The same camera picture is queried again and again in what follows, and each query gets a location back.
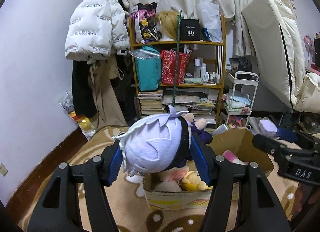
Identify pink bear plush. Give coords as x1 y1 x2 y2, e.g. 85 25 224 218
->
222 150 248 166

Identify yellow plush toy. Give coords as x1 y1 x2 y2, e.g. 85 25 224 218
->
181 171 211 191

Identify white-haired plush doll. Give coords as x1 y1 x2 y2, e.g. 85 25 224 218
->
113 104 214 177

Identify white fluffy duck plush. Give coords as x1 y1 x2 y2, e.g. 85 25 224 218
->
153 181 182 192

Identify pink roll plush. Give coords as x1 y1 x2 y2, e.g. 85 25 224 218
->
158 166 190 182

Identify white rolling cart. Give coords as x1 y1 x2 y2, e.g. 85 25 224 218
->
222 70 259 126

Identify cardboard box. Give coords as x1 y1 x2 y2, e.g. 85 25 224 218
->
143 127 275 210

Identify wooden shelf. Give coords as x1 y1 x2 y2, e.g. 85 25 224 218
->
129 15 226 126

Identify cream reclining chair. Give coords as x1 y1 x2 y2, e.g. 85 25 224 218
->
242 0 319 113

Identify stack of books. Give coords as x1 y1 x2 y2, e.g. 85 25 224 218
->
138 90 165 117

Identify red gift bag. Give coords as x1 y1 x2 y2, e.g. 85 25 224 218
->
161 50 190 85

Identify beige trench coat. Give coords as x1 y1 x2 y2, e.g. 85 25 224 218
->
88 60 127 130

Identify black box with 40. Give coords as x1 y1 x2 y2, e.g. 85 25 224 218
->
180 19 200 41

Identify white plastic bag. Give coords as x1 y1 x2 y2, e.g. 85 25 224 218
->
197 1 222 43

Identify teal bag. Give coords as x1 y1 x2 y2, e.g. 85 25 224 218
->
131 46 161 91

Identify green pole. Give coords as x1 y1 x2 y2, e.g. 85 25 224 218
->
172 10 182 107

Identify blonde wig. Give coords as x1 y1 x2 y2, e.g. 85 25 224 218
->
155 11 180 41

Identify black pink patterned bag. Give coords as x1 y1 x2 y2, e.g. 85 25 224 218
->
131 2 158 44

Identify white puffer jacket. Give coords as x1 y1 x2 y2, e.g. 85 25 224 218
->
65 0 130 62

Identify wall outlet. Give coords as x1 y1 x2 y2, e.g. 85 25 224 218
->
0 163 8 177

